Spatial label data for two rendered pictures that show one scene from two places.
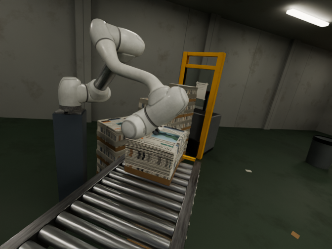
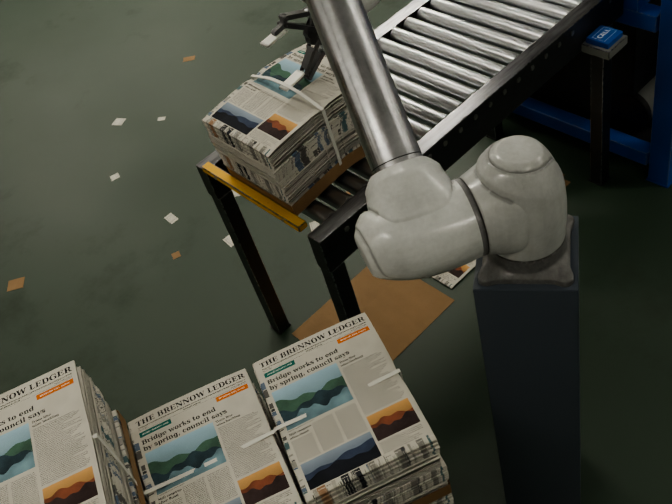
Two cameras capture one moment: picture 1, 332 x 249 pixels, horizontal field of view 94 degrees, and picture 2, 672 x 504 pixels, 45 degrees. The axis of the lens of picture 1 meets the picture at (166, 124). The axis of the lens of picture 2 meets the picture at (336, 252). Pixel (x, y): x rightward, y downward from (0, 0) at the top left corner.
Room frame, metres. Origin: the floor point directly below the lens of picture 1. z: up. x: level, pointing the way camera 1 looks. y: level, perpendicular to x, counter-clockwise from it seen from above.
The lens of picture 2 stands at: (2.24, 1.26, 2.26)
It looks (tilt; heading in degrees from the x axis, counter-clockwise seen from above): 46 degrees down; 224
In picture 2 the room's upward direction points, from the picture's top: 18 degrees counter-clockwise
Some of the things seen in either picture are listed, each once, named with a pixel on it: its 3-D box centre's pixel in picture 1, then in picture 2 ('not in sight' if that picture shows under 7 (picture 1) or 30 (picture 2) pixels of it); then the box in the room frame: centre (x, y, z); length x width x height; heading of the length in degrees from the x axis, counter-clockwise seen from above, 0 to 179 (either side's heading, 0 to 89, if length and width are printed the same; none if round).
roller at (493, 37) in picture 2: not in sight; (473, 31); (0.23, 0.21, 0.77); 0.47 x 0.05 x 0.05; 75
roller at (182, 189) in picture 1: (149, 180); not in sight; (0.80, 0.05, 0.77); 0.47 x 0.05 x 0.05; 75
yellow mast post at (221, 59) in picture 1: (209, 110); not in sight; (2.67, -0.71, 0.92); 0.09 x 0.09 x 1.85; 53
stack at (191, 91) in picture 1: (177, 124); not in sight; (2.53, -0.19, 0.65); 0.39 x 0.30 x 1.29; 53
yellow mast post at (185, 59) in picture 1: (178, 103); not in sight; (3.07, -0.19, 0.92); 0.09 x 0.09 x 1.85; 53
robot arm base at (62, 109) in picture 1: (69, 108); (526, 235); (1.21, 0.79, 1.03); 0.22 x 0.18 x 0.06; 19
